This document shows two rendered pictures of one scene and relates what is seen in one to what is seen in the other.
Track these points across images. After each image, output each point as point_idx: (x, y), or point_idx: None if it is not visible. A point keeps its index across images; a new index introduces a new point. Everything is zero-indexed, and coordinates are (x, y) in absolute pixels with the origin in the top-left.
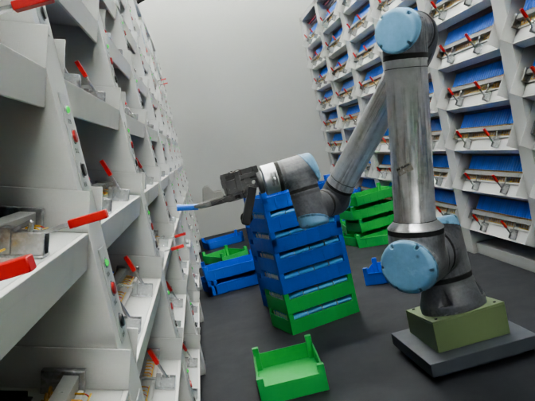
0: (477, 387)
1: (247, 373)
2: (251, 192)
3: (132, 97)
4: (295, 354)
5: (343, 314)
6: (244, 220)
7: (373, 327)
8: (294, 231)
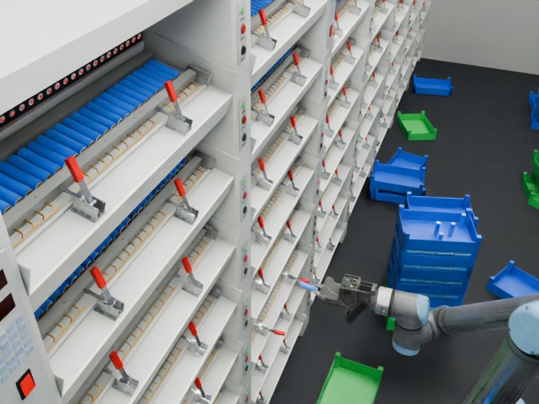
0: None
1: (327, 362)
2: (362, 307)
3: (311, 145)
4: (366, 371)
5: None
6: (347, 320)
7: (445, 372)
8: (423, 267)
